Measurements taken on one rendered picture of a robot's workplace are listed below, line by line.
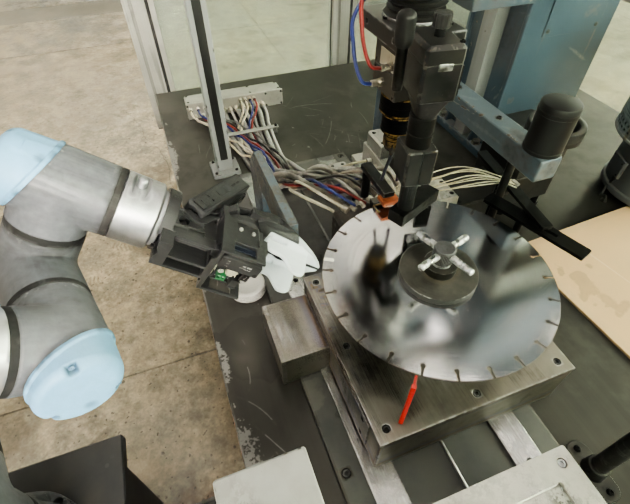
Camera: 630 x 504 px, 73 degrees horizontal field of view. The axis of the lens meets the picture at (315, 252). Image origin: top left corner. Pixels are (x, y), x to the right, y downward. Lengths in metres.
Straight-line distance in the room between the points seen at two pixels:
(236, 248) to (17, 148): 0.22
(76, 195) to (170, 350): 1.31
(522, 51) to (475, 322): 0.75
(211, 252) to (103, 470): 0.40
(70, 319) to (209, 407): 1.19
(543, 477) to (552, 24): 0.94
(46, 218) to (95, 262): 1.67
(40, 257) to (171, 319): 1.34
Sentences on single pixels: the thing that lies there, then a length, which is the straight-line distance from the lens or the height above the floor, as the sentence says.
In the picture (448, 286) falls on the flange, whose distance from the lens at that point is 0.61.
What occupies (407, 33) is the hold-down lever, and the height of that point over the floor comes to 1.26.
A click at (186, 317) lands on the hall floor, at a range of 1.79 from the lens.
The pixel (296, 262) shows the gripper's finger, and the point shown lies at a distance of 0.52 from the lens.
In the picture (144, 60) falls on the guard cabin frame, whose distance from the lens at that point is 1.57.
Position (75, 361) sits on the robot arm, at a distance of 0.40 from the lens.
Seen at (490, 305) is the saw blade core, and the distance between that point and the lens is 0.62.
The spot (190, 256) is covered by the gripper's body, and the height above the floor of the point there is 1.08.
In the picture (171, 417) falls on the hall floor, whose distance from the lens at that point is 1.60.
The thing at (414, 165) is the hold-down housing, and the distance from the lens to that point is 0.54.
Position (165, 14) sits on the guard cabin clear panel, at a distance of 1.56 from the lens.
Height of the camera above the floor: 1.42
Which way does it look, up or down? 47 degrees down
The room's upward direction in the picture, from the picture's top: straight up
